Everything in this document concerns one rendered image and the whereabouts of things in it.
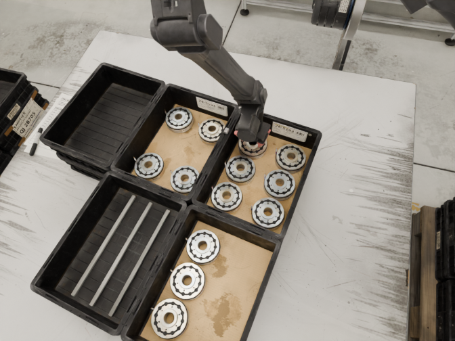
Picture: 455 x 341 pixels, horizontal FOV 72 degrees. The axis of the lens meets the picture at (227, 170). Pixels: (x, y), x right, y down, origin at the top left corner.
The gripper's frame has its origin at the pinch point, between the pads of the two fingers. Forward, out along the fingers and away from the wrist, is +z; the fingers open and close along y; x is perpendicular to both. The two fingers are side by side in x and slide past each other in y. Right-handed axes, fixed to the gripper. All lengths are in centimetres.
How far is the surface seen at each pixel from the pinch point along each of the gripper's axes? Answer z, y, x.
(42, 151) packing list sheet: 20, -83, -30
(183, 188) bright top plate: 2.4, -13.7, -25.4
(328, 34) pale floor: 82, -3, 174
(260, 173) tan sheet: 4.1, 7.3, -8.2
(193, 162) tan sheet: 5.0, -16.1, -14.0
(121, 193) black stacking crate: 6.3, -33.4, -35.2
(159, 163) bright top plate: 2.5, -26.0, -20.6
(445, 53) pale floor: 79, 84, 187
